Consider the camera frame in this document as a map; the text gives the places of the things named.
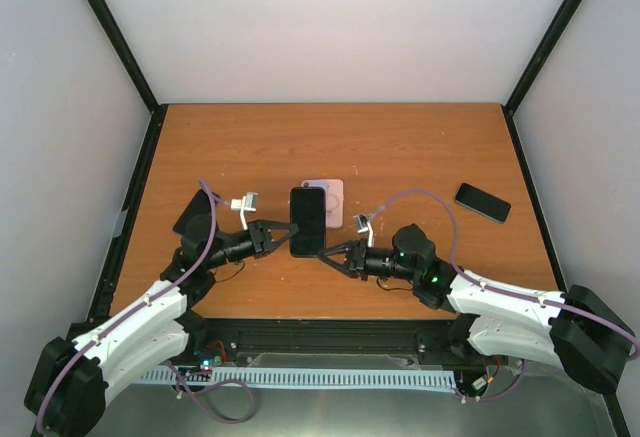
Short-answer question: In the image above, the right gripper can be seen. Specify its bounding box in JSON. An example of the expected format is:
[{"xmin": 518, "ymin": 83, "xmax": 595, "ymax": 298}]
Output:
[{"xmin": 318, "ymin": 238, "xmax": 418, "ymax": 281}]

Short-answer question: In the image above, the green-edged phone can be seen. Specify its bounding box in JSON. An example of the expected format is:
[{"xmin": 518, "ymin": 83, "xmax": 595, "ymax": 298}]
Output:
[{"xmin": 454, "ymin": 183, "xmax": 511, "ymax": 224}]

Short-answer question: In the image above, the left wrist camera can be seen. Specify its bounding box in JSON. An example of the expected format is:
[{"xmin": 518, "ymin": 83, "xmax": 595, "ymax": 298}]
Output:
[{"xmin": 225, "ymin": 192, "xmax": 258, "ymax": 230}]

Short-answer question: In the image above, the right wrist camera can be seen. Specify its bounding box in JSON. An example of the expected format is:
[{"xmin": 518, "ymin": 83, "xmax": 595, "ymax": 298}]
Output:
[{"xmin": 354, "ymin": 214, "xmax": 375, "ymax": 247}]

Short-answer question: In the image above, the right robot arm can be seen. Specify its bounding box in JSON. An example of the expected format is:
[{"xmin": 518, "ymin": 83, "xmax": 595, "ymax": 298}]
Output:
[{"xmin": 318, "ymin": 224, "xmax": 639, "ymax": 395}]

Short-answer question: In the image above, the black aluminium frame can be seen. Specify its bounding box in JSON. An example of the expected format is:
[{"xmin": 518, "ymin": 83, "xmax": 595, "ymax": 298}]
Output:
[{"xmin": 29, "ymin": 0, "xmax": 632, "ymax": 437}]

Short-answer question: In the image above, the purple cable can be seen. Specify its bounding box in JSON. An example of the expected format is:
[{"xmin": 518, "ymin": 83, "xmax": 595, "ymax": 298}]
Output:
[
  {"xmin": 37, "ymin": 177, "xmax": 236, "ymax": 436},
  {"xmin": 369, "ymin": 188, "xmax": 640, "ymax": 358}
]

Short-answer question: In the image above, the black phone case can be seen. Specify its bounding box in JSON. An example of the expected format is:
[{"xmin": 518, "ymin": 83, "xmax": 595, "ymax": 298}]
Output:
[{"xmin": 289, "ymin": 187, "xmax": 326, "ymax": 258}]

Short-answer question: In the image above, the blue-edged phone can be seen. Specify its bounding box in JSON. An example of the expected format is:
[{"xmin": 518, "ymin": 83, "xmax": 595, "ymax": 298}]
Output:
[{"xmin": 172, "ymin": 189, "xmax": 211, "ymax": 235}]

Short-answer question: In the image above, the light blue cable duct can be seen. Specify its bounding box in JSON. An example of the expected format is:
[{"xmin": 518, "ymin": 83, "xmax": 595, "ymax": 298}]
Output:
[{"xmin": 134, "ymin": 366, "xmax": 458, "ymax": 390}]

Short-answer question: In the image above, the pink phone case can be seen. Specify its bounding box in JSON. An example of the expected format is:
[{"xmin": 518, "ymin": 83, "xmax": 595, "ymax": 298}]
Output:
[{"xmin": 319, "ymin": 179, "xmax": 344, "ymax": 229}]

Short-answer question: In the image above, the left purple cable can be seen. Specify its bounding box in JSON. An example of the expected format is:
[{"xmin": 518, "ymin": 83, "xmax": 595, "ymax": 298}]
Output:
[{"xmin": 37, "ymin": 177, "xmax": 236, "ymax": 436}]

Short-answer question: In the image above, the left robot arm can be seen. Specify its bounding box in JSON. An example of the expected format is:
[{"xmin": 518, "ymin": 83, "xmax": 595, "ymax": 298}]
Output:
[{"xmin": 24, "ymin": 214, "xmax": 298, "ymax": 436}]

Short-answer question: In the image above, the metal base plate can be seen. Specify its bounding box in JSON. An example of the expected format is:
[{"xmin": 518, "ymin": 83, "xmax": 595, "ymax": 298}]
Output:
[{"xmin": 88, "ymin": 364, "xmax": 628, "ymax": 436}]

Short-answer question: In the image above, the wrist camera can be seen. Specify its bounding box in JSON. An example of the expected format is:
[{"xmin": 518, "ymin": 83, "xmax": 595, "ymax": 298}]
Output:
[
  {"xmin": 225, "ymin": 192, "xmax": 258, "ymax": 230},
  {"xmin": 354, "ymin": 214, "xmax": 375, "ymax": 247}
]

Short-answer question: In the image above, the purple phone case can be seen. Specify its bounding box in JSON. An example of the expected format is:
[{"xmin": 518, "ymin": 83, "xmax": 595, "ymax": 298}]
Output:
[{"xmin": 301, "ymin": 179, "xmax": 329, "ymax": 190}]

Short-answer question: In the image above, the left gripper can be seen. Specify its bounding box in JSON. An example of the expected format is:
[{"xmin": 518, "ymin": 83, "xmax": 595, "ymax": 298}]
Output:
[{"xmin": 205, "ymin": 218, "xmax": 298, "ymax": 269}]

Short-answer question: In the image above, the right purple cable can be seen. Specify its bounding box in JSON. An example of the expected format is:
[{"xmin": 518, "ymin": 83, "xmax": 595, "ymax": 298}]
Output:
[{"xmin": 369, "ymin": 188, "xmax": 640, "ymax": 358}]

